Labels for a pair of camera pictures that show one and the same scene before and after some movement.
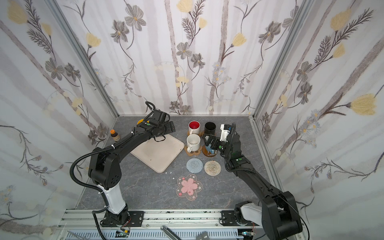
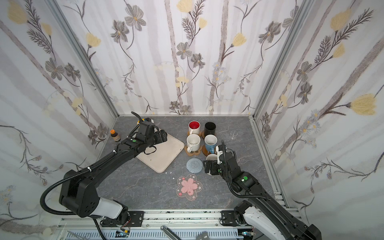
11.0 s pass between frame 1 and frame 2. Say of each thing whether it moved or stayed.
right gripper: moved
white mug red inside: stayed
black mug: stayed
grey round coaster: stayed
